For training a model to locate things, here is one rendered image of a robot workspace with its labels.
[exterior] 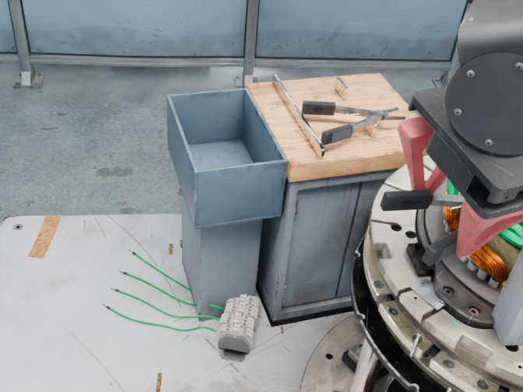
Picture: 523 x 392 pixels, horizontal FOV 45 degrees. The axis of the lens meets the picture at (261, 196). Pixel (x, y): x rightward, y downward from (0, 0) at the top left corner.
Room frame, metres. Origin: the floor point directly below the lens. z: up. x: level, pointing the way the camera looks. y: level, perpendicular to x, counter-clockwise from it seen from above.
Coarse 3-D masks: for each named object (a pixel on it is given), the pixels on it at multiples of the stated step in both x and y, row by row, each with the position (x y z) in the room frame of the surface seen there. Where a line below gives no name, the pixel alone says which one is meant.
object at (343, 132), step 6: (342, 126) 0.62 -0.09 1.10; (348, 126) 0.62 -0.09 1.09; (324, 132) 0.60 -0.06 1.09; (330, 132) 0.60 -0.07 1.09; (336, 132) 0.60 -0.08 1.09; (342, 132) 0.61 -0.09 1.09; (348, 132) 0.62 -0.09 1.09; (324, 138) 0.60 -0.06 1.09; (330, 138) 0.60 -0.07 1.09; (336, 138) 0.61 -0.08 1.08; (342, 138) 0.61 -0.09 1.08; (324, 144) 0.60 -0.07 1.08
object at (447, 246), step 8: (456, 232) 0.35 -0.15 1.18; (440, 240) 0.34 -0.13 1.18; (448, 240) 0.34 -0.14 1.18; (456, 240) 0.35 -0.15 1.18; (432, 248) 0.33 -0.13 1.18; (440, 248) 0.34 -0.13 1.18; (448, 248) 0.34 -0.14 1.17; (424, 256) 0.34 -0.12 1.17; (432, 256) 0.33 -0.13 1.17; (440, 256) 0.34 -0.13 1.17
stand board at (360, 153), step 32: (256, 96) 0.72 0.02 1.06; (320, 96) 0.73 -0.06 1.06; (352, 96) 0.74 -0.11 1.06; (384, 96) 0.75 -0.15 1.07; (288, 128) 0.65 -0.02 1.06; (320, 128) 0.65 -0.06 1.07; (384, 128) 0.67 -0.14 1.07; (288, 160) 0.58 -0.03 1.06; (320, 160) 0.59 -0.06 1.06; (352, 160) 0.60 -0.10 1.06; (384, 160) 0.61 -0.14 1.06
